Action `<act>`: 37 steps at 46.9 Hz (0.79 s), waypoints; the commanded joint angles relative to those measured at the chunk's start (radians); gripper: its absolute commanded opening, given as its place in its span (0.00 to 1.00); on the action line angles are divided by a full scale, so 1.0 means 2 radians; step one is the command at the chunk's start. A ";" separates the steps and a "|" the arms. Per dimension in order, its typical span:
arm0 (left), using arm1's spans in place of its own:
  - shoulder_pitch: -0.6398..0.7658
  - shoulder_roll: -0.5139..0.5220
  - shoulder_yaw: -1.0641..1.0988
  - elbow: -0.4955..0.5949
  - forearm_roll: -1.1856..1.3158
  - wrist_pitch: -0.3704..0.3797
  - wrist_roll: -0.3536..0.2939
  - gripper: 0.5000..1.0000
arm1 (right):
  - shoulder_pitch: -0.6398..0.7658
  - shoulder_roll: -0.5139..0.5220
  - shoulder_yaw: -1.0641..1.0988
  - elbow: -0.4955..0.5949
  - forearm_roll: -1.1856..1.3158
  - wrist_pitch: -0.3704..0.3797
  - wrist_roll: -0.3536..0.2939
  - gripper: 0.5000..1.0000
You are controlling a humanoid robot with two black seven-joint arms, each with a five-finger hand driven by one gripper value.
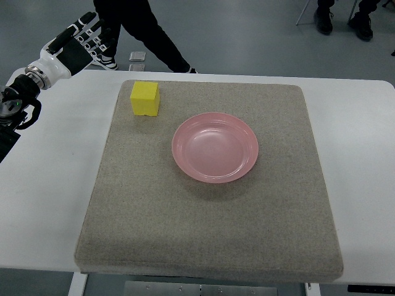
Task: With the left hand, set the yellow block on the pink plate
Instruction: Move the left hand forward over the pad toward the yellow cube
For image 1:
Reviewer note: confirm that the pink plate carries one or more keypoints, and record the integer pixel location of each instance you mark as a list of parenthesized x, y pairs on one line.
[(215, 148)]

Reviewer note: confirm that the lower clear floor box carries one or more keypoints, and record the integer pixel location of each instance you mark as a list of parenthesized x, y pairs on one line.
[(136, 67)]

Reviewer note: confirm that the metal table crossbar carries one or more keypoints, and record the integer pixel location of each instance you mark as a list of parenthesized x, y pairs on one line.
[(166, 288)]

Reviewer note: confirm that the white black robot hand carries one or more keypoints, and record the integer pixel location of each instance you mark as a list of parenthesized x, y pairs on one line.
[(70, 52)]

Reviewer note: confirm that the black white sneaker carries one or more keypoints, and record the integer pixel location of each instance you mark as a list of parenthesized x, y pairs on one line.
[(106, 61)]

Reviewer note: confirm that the upper clear floor box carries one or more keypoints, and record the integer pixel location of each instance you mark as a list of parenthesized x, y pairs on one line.
[(137, 56)]

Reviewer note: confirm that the person in black trousers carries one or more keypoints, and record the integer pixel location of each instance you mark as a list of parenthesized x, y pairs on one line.
[(137, 19)]

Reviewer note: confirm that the clear floor box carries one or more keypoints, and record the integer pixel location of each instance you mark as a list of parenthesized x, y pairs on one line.
[(137, 56), (136, 67)]

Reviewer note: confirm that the white table leg right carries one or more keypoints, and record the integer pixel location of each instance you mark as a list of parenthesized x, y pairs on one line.
[(312, 289)]

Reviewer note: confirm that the yellow block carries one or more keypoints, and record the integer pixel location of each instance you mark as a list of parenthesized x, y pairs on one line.
[(145, 98)]

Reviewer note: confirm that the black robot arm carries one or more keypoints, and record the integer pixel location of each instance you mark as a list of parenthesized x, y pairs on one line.
[(20, 108)]

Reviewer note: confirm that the left black shoe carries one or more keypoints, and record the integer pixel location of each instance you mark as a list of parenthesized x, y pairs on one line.
[(322, 17)]

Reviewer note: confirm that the beige fabric mat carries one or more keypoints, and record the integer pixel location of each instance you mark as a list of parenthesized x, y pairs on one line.
[(147, 217)]

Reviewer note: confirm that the white table leg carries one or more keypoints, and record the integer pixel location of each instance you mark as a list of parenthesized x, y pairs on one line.
[(312, 289), (78, 284)]

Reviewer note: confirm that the grey chair leg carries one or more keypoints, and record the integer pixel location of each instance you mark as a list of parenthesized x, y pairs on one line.
[(302, 12)]

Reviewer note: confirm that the white table leg left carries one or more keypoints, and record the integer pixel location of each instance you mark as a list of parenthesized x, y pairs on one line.
[(78, 284)]

